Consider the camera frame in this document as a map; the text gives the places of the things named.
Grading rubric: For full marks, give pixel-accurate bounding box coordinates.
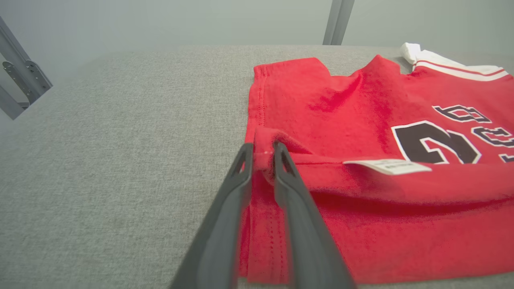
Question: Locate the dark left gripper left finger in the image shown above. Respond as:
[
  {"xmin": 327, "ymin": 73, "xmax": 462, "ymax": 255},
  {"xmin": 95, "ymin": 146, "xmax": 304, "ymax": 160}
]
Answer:
[{"xmin": 169, "ymin": 143, "xmax": 255, "ymax": 289}]

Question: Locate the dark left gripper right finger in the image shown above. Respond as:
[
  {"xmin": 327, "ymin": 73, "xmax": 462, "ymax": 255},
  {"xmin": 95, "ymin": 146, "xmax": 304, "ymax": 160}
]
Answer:
[{"xmin": 272, "ymin": 140, "xmax": 356, "ymax": 289}]

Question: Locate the red jersey white trim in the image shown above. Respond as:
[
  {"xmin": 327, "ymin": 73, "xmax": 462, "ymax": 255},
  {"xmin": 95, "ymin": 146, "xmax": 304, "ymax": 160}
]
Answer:
[{"xmin": 239, "ymin": 42, "xmax": 514, "ymax": 286}]

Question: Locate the grey fabric sofa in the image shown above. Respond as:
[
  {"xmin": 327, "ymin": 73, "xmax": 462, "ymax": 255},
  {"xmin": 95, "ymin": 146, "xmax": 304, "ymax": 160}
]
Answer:
[{"xmin": 0, "ymin": 44, "xmax": 514, "ymax": 289}]

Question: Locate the grey metal double post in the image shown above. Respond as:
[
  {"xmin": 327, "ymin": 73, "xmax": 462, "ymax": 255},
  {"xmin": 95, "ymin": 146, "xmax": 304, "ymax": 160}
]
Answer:
[{"xmin": 322, "ymin": 0, "xmax": 355, "ymax": 46}]

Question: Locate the grey metal frame with bracket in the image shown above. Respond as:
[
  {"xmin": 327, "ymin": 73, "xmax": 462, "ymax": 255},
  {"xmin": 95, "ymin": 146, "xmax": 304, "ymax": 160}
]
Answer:
[{"xmin": 0, "ymin": 16, "xmax": 54, "ymax": 120}]

